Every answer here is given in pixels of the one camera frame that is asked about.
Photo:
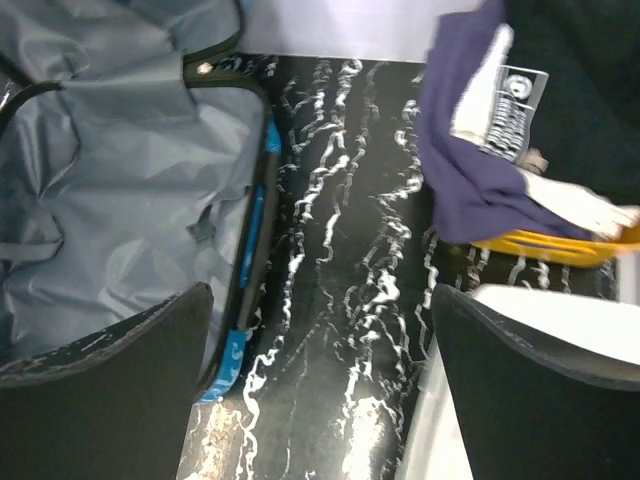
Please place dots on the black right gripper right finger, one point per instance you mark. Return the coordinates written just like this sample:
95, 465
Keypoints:
540, 400

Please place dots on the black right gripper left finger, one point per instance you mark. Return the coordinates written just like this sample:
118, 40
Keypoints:
112, 405

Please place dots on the white divided organizer tray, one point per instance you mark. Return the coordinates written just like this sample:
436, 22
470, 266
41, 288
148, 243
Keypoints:
525, 350

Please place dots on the orange plastic basket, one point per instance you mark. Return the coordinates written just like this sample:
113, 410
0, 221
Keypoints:
577, 253

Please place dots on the white towel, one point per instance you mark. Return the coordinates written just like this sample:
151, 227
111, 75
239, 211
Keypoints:
495, 113

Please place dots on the purple garment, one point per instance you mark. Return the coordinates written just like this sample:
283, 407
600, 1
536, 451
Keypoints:
476, 196

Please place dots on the blue fish-print suitcase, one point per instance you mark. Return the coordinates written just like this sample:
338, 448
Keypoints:
133, 165

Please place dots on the black garment with label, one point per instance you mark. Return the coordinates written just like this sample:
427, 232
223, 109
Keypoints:
587, 122

